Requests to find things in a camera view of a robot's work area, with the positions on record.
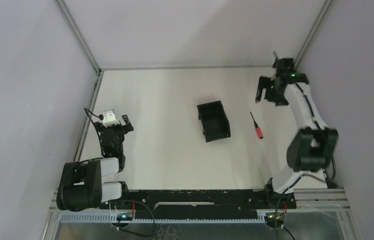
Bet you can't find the red handled screwdriver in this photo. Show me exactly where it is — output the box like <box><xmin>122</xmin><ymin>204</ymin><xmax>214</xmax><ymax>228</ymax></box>
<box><xmin>250</xmin><ymin>112</ymin><xmax>263</xmax><ymax>139</ymax></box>

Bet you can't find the black plastic bin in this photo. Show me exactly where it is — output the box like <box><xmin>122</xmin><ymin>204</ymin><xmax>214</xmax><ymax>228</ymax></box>
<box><xmin>197</xmin><ymin>100</ymin><xmax>231</xmax><ymax>143</ymax></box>

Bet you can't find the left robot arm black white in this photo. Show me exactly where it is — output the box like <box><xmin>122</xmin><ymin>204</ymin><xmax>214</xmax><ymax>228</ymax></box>
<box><xmin>56</xmin><ymin>111</ymin><xmax>134</xmax><ymax>212</ymax></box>

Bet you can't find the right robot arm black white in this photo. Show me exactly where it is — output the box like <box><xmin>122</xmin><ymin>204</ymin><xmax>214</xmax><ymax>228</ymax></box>
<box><xmin>255</xmin><ymin>56</ymin><xmax>339</xmax><ymax>208</ymax></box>

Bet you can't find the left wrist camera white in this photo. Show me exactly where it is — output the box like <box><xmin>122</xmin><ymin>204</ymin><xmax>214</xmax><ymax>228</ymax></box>
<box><xmin>102</xmin><ymin>109</ymin><xmax>120</xmax><ymax>128</ymax></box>

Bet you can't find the left aluminium frame rail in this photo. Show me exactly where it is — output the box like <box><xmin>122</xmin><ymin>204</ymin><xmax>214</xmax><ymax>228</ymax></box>
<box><xmin>72</xmin><ymin>71</ymin><xmax>104</xmax><ymax>162</ymax></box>

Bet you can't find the aluminium frame rail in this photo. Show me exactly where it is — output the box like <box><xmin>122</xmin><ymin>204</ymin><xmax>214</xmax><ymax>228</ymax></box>
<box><xmin>290</xmin><ymin>67</ymin><xmax>337</xmax><ymax>189</ymax></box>
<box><xmin>72</xmin><ymin>71</ymin><xmax>104</xmax><ymax>162</ymax></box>

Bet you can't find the left circuit board with wires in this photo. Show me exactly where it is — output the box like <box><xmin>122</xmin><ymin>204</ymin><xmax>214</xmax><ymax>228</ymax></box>
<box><xmin>109</xmin><ymin>199</ymin><xmax>156</xmax><ymax>238</ymax></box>

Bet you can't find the circuit board with wires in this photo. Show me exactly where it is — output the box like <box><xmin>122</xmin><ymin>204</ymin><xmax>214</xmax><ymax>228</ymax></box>
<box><xmin>265</xmin><ymin>201</ymin><xmax>296</xmax><ymax>240</ymax></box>
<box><xmin>109</xmin><ymin>199</ymin><xmax>156</xmax><ymax>238</ymax></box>

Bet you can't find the grey slotted cable duct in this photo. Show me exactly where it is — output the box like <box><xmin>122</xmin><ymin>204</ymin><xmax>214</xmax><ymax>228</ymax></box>
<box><xmin>60</xmin><ymin>212</ymin><xmax>266</xmax><ymax>224</ymax></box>

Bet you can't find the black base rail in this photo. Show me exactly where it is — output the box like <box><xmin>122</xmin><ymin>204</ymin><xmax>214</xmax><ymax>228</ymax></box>
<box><xmin>99</xmin><ymin>189</ymin><xmax>297</xmax><ymax>220</ymax></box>

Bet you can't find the right aluminium frame rail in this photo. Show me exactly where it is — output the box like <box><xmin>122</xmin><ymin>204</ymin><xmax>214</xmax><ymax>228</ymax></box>
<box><xmin>290</xmin><ymin>67</ymin><xmax>337</xmax><ymax>189</ymax></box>

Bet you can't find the right circuit board with wires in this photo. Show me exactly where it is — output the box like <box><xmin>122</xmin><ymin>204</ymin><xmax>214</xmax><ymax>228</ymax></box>
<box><xmin>265</xmin><ymin>201</ymin><xmax>296</xmax><ymax>240</ymax></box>

